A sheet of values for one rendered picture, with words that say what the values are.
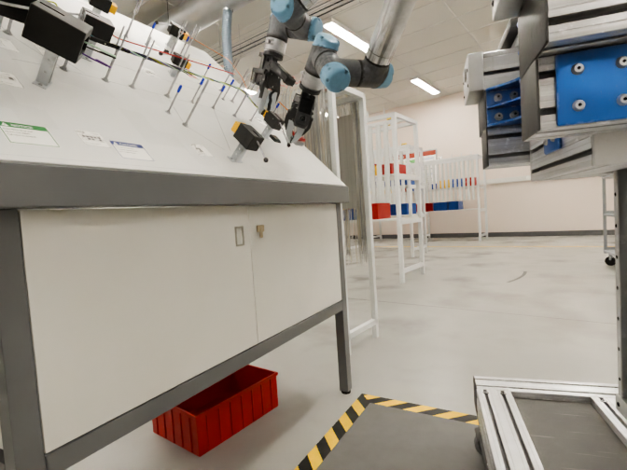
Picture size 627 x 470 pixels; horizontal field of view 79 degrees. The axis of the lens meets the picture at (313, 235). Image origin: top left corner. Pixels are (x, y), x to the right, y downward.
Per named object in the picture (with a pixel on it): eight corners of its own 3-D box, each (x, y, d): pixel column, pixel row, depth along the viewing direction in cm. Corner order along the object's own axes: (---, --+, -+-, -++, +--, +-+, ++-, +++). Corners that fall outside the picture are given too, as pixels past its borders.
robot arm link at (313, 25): (307, 34, 121) (278, 29, 125) (320, 47, 132) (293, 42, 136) (313, 7, 120) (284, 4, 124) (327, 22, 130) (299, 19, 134)
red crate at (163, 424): (280, 406, 153) (278, 371, 152) (199, 459, 122) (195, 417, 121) (232, 389, 171) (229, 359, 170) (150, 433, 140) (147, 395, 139)
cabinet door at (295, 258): (343, 299, 156) (337, 203, 153) (260, 343, 108) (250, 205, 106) (338, 299, 157) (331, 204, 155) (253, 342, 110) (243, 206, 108)
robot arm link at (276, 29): (289, 4, 127) (268, 1, 130) (282, 38, 129) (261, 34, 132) (299, 14, 134) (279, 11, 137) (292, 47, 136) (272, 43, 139)
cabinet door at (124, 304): (258, 343, 108) (247, 205, 106) (46, 454, 61) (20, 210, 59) (253, 342, 109) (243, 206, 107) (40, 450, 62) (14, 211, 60)
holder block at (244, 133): (249, 180, 101) (268, 150, 97) (222, 152, 105) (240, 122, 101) (259, 181, 105) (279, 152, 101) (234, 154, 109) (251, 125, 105)
